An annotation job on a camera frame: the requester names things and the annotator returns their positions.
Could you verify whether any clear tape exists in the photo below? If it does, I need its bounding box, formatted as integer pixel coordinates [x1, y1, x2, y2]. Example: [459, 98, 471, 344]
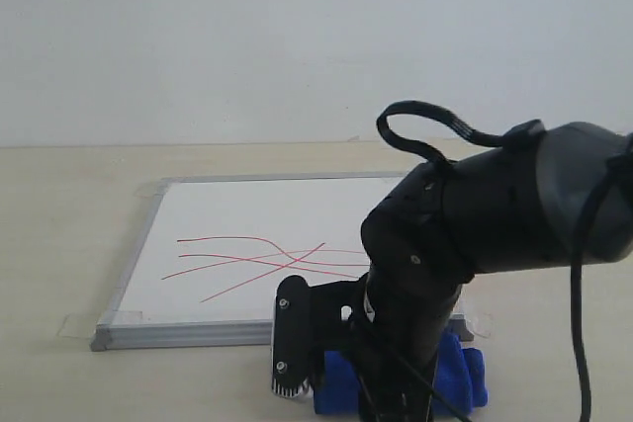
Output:
[466, 313, 494, 339]
[56, 310, 143, 339]
[133, 182, 170, 199]

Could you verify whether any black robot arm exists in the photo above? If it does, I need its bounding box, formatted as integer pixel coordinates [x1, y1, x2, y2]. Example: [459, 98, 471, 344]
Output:
[341, 123, 632, 421]

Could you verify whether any clear tape front right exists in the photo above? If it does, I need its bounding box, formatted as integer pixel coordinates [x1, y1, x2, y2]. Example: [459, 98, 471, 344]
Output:
[466, 313, 494, 339]

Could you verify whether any blue microfibre cloth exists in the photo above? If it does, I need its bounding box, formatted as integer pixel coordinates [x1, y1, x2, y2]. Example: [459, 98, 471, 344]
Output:
[313, 330, 489, 416]

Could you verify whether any black cable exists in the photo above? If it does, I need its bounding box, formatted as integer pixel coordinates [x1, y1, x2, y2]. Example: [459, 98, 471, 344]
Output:
[376, 101, 633, 422]

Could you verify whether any white board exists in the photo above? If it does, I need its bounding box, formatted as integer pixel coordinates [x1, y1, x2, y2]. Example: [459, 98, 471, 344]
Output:
[89, 171, 475, 354]

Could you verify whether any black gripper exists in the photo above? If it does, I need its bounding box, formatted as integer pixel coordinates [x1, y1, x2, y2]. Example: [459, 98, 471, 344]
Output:
[308, 278, 445, 421]

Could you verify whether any clear tape back left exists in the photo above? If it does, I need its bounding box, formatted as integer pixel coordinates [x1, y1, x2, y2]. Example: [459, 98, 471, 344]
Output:
[133, 182, 170, 199]

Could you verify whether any clear tape front left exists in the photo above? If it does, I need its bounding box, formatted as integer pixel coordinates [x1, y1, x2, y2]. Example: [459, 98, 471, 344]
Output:
[56, 310, 143, 339]

